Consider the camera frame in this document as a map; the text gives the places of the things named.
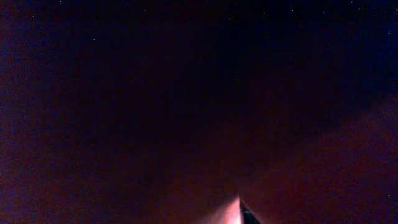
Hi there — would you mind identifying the orange red t-shirt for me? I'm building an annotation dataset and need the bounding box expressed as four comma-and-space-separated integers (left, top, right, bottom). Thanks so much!
1, 1, 397, 223

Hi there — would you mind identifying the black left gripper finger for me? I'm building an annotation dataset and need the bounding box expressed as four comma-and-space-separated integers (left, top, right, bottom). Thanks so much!
239, 200, 261, 224

